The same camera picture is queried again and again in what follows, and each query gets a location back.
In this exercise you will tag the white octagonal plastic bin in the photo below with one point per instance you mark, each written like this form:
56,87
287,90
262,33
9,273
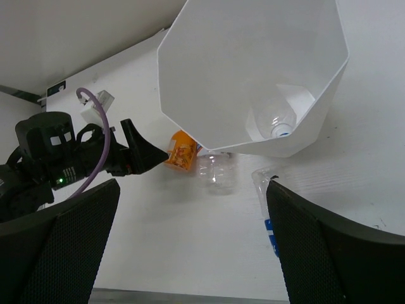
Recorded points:
220,57

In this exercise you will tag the clear bottle red-blue label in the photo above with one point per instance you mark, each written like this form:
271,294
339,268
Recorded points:
216,171

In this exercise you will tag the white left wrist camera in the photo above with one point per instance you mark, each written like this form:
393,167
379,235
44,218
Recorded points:
90,113

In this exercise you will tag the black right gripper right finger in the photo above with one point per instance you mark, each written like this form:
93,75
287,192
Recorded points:
327,258

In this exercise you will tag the aluminium front frame rail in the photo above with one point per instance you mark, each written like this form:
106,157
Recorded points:
103,295

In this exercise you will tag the clear bottle blue label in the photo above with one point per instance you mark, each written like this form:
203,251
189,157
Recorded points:
261,179

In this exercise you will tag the aluminium left frame rail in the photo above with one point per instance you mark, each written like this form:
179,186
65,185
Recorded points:
24,95

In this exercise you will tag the clear unlabelled plastic bottle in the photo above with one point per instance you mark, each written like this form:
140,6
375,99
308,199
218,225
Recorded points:
274,117

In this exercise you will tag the aluminium frame rail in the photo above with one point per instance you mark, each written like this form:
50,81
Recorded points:
24,95
103,295

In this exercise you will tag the orange juice bottle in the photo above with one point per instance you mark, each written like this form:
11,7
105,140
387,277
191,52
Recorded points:
181,151

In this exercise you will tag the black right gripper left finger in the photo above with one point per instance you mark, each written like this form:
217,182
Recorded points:
53,256

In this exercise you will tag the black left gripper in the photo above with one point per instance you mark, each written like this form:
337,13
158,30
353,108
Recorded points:
51,156

